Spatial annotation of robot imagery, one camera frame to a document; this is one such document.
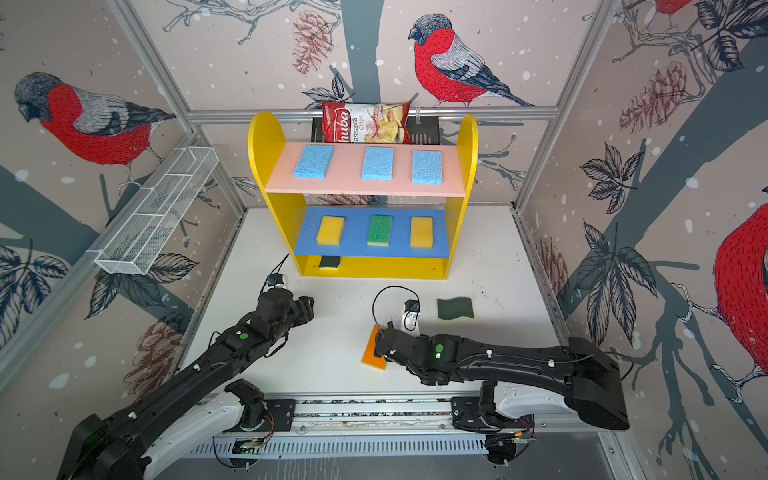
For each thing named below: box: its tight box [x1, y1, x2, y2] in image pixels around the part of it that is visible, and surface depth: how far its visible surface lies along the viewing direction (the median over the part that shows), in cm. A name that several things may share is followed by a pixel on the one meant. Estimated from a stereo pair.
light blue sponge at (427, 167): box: [411, 150, 443, 185], surface depth 74 cm
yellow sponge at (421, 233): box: [410, 216, 434, 249], surface depth 94 cm
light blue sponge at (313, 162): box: [294, 145, 334, 179], surface depth 75 cm
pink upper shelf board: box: [265, 142, 467, 197], surface depth 74 cm
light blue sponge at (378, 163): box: [362, 147, 394, 181], surface depth 76 cm
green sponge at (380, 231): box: [367, 215, 392, 247], surface depth 95 cm
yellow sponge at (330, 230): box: [316, 216, 345, 247], surface depth 96 cm
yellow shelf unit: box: [248, 111, 479, 280], surface depth 91 cm
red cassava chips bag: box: [322, 101, 411, 144], surface depth 89 cm
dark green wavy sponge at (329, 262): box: [319, 255, 341, 270], surface depth 102 cm
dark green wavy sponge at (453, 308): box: [437, 296, 474, 320], surface depth 92 cm
